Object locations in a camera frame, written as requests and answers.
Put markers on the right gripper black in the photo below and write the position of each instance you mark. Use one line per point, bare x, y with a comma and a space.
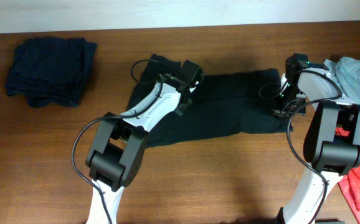
280, 112

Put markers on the folded navy blue garment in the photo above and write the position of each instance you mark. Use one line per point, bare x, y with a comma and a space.
51, 70

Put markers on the black Nike t-shirt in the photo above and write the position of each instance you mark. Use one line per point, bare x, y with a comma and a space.
224, 105

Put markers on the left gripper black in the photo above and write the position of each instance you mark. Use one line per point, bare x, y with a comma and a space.
184, 106

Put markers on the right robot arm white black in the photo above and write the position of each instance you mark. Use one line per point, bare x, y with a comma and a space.
332, 144

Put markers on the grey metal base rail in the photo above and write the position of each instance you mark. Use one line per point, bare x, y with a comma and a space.
329, 222

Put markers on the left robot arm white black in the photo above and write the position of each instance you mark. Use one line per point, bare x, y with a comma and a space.
117, 150

